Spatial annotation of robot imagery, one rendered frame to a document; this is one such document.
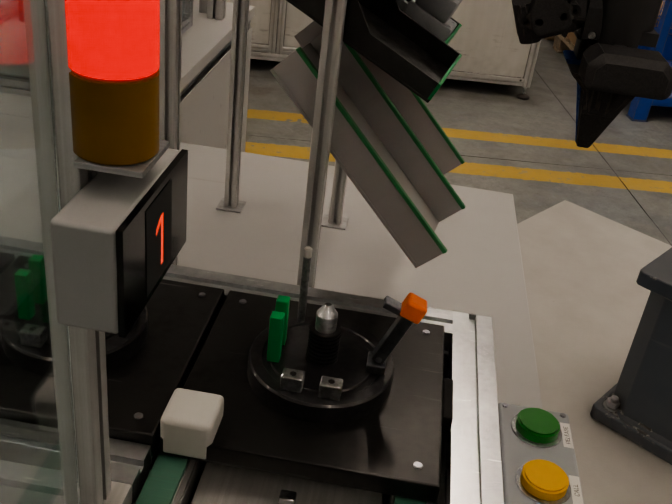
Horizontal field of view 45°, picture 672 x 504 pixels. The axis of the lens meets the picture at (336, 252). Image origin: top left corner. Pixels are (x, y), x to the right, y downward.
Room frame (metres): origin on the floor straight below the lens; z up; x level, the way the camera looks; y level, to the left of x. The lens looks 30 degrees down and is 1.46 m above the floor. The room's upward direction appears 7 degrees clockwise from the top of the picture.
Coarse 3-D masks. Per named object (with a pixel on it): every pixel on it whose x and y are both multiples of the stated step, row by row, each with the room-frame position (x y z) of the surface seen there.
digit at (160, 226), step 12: (168, 192) 0.45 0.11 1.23; (156, 204) 0.43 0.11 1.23; (168, 204) 0.45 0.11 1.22; (156, 216) 0.43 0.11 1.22; (168, 216) 0.45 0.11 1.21; (156, 228) 0.43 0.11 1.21; (168, 228) 0.45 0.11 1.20; (156, 240) 0.43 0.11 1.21; (168, 240) 0.45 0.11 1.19; (156, 252) 0.43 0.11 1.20; (168, 252) 0.45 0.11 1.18; (156, 264) 0.43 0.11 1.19; (156, 276) 0.43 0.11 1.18
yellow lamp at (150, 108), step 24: (72, 72) 0.42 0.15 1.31; (72, 96) 0.42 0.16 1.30; (96, 96) 0.41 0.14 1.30; (120, 96) 0.41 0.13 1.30; (144, 96) 0.42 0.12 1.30; (72, 120) 0.42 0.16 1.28; (96, 120) 0.41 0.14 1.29; (120, 120) 0.41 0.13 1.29; (144, 120) 0.42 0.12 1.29; (96, 144) 0.41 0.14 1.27; (120, 144) 0.41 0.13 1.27; (144, 144) 0.42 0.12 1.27
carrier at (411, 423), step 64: (256, 320) 0.69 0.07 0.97; (320, 320) 0.61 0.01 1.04; (384, 320) 0.72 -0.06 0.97; (192, 384) 0.58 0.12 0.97; (256, 384) 0.57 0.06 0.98; (320, 384) 0.56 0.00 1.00; (384, 384) 0.59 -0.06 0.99; (192, 448) 0.50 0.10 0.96; (256, 448) 0.51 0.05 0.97; (320, 448) 0.52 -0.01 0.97; (384, 448) 0.53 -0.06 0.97
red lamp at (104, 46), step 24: (72, 0) 0.42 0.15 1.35; (96, 0) 0.41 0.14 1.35; (120, 0) 0.41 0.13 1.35; (144, 0) 0.42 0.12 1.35; (72, 24) 0.42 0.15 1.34; (96, 24) 0.41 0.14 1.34; (120, 24) 0.41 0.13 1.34; (144, 24) 0.42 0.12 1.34; (72, 48) 0.42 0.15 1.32; (96, 48) 0.41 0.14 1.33; (120, 48) 0.41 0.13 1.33; (144, 48) 0.42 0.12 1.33; (96, 72) 0.41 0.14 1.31; (120, 72) 0.41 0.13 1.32; (144, 72) 0.42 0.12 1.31
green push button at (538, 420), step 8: (528, 408) 0.60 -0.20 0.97; (536, 408) 0.60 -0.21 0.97; (520, 416) 0.59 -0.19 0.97; (528, 416) 0.59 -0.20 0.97; (536, 416) 0.59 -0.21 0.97; (544, 416) 0.59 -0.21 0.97; (552, 416) 0.59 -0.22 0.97; (520, 424) 0.58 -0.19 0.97; (528, 424) 0.58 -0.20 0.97; (536, 424) 0.58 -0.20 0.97; (544, 424) 0.58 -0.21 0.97; (552, 424) 0.58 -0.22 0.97; (520, 432) 0.58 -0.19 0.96; (528, 432) 0.57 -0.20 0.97; (536, 432) 0.57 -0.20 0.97; (544, 432) 0.57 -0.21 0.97; (552, 432) 0.57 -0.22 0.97; (536, 440) 0.57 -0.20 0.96; (544, 440) 0.57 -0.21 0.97; (552, 440) 0.57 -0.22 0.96
